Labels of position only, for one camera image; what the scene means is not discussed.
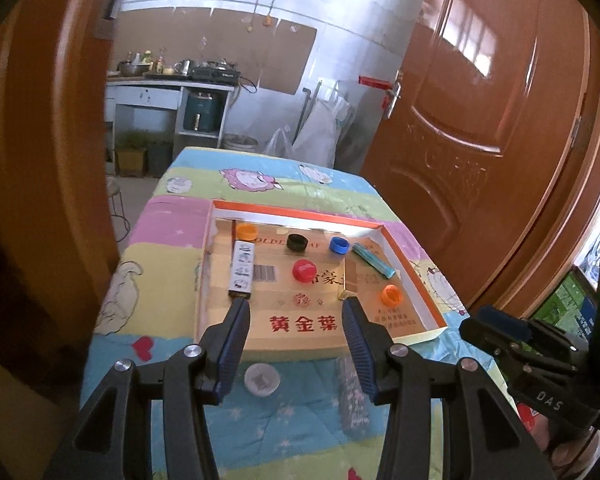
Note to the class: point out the cardboard wall covering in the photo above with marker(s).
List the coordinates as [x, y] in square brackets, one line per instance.
[230, 45]

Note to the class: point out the red door ribbon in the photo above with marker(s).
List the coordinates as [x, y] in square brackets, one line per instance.
[375, 81]

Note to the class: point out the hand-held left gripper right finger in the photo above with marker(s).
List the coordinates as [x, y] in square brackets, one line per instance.
[360, 350]

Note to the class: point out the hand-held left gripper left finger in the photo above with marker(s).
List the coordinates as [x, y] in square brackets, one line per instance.
[232, 350]

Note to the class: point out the flattened cardboard carton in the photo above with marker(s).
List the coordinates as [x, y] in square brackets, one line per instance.
[300, 330]

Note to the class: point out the brown wooden door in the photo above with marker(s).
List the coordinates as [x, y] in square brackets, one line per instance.
[480, 110]

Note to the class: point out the white bucket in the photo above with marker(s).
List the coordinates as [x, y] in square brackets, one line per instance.
[241, 143]

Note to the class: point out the green printed carton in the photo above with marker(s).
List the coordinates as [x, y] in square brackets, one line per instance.
[565, 305]

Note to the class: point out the metal bowl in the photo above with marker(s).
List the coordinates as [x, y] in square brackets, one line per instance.
[132, 68]

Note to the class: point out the white printed box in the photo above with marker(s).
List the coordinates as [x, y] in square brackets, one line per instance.
[241, 270]

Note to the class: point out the person's right hand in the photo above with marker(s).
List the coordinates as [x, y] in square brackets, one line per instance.
[565, 447]

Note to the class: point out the small orange bottle cap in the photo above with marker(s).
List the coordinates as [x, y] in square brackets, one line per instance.
[246, 232]

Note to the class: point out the blue bottle cap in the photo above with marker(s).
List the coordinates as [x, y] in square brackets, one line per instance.
[339, 245]

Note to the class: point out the clear plastic cap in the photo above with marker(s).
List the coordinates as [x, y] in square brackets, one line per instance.
[261, 379]

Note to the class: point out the teal air fryer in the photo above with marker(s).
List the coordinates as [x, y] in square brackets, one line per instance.
[200, 112]

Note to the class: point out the teal tube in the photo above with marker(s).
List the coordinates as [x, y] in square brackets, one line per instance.
[375, 261]

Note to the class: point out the white kitchen counter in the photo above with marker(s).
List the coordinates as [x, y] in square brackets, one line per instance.
[145, 95]

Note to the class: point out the red bottle cap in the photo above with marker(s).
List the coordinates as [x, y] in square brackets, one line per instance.
[303, 270]

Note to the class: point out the row of condiment bottles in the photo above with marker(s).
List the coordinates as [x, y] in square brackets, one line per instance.
[147, 62]

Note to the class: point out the cardboard floor box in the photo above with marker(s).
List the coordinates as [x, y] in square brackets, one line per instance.
[130, 161]

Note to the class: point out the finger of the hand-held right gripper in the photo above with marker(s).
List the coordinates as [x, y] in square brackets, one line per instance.
[502, 320]
[490, 342]

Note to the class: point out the black gas stove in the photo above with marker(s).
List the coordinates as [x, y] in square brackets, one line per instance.
[215, 72]

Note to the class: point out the gold box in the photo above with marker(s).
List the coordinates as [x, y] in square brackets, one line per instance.
[351, 285]

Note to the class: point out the large orange bottle cap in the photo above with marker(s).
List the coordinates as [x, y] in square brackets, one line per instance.
[391, 296]

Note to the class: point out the orange-rimmed cardboard tray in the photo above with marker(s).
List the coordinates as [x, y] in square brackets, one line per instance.
[300, 219]

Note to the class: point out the metal stool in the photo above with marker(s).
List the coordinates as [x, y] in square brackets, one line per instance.
[116, 205]

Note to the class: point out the white plastic bags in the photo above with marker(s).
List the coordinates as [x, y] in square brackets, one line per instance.
[315, 130]

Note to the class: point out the black bottle cap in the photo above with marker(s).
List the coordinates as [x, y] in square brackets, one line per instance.
[297, 242]

